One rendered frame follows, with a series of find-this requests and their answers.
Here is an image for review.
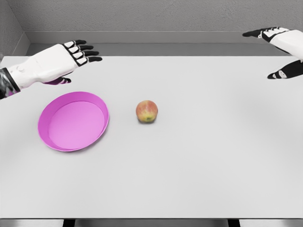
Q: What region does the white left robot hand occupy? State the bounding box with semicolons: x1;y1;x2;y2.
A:
32;39;103;86

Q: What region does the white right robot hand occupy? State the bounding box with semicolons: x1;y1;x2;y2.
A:
242;26;303;80

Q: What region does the pink round plate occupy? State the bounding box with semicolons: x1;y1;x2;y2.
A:
37;91;110;153

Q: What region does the red-yellow apple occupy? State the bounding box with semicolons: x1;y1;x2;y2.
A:
135;100;159;123

